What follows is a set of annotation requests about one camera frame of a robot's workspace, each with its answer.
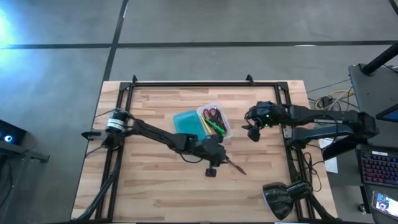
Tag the grey side table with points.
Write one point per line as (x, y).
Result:
(370, 90)

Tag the blue plastic box lid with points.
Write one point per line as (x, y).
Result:
(188, 126)

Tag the grey metal plate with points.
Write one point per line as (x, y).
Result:
(287, 133)

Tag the keyboard with backlight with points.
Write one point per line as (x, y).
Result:
(379, 166)

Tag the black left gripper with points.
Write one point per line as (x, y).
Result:
(213, 151)

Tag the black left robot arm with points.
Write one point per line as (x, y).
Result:
(155, 133)

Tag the black frame bracket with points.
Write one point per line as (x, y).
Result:
(249, 78)
(134, 78)

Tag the tablet with blue screen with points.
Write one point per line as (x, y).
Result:
(388, 114)

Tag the black aluminium table frame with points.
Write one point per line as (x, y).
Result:
(202, 84)

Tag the green pen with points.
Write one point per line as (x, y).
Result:
(216, 127)

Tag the black pen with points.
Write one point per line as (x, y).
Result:
(218, 122)
(221, 119)

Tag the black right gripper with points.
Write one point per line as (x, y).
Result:
(265, 113)

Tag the clear plastic supply box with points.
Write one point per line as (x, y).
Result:
(228, 129)

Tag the yellow pencil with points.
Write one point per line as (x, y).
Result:
(206, 124)

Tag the smartphone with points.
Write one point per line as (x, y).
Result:
(385, 203)

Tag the black box with blue light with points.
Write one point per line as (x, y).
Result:
(11, 133)

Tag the black pole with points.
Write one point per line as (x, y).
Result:
(381, 59)

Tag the black desk lamp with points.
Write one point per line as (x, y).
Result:
(280, 197)

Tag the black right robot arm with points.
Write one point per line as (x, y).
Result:
(326, 119)

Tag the white paper sheet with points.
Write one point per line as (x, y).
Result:
(330, 161)

